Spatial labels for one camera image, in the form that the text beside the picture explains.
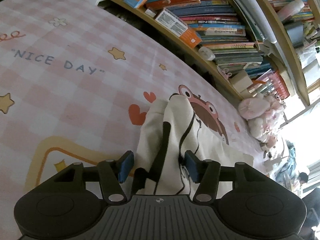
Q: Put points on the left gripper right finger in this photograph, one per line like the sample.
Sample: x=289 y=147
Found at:
x=204 y=173

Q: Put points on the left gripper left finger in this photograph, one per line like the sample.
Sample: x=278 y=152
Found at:
x=112 y=173

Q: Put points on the white storage bag black zipper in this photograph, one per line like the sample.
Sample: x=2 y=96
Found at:
x=171 y=128

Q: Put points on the pink plush toy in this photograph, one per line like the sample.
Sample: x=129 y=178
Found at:
x=263 y=114

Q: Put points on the beige pen holder box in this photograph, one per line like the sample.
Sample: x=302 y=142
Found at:
x=241 y=81

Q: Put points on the pink scissors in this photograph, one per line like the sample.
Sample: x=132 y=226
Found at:
x=225 y=73

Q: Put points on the pink checkered cartoon bedsheet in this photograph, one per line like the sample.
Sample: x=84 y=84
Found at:
x=76 y=85

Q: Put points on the small white box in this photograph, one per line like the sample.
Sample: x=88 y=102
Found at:
x=206 y=54

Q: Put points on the wooden bookshelf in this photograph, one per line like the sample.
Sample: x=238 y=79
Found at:
x=280 y=52

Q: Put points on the orange white flat box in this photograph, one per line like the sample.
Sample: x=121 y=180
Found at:
x=179 y=28

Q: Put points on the row of books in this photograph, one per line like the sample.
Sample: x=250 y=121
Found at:
x=222 y=29

